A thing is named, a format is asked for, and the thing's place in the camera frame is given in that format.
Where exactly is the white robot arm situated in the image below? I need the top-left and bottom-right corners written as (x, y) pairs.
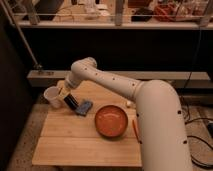
top-left (65, 57), bottom-right (193, 171)

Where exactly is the white ceramic cup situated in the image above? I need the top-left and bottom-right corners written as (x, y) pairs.
top-left (43, 86), bottom-right (62, 109)

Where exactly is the wooden board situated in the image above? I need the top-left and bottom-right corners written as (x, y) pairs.
top-left (32, 81), bottom-right (142, 167)

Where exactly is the metal tripod pole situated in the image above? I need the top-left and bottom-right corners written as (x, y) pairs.
top-left (1, 0), bottom-right (53, 75)

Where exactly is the orange bowl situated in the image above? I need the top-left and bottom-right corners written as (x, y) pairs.
top-left (94, 105), bottom-right (128, 138)

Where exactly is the back shelf ledge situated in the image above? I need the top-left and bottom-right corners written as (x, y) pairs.
top-left (15, 13), bottom-right (213, 30)

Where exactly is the black cable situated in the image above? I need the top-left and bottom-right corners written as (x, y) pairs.
top-left (179, 26), bottom-right (213, 169)

